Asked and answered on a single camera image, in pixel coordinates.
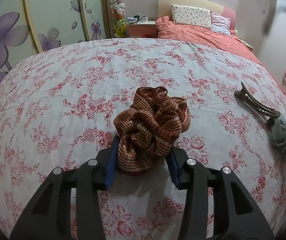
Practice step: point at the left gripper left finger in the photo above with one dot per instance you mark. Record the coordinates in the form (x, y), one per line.
(47, 214)

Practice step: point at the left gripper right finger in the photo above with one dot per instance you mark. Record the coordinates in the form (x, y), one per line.
(236, 214)

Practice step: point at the brown striped scrunchie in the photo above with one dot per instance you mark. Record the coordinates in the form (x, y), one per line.
(149, 128)

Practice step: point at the brown hair clip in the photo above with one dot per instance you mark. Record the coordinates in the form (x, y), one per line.
(245, 96)

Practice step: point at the floral pink tablecloth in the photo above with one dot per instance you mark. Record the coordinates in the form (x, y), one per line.
(57, 110)

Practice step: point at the right nightstand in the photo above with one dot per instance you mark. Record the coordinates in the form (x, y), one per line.
(247, 45)

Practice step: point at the striped pink pillow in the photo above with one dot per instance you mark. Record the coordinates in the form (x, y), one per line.
(220, 24)

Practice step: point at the salmon pink duvet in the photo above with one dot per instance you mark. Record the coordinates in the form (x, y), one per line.
(199, 35)

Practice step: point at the pink left nightstand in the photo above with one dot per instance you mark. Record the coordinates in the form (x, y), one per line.
(143, 29)

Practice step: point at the sliding wardrobe with flowers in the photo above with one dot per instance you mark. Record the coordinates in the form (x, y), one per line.
(28, 27)

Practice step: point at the floral white pillow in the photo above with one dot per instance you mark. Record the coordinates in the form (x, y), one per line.
(187, 15)

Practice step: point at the white mug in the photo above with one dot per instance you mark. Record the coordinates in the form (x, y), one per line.
(144, 18)

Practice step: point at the plush toy tower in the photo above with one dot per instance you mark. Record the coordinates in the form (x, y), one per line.
(117, 18)

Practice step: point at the beige pink headboard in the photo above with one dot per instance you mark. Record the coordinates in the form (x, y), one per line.
(164, 8)

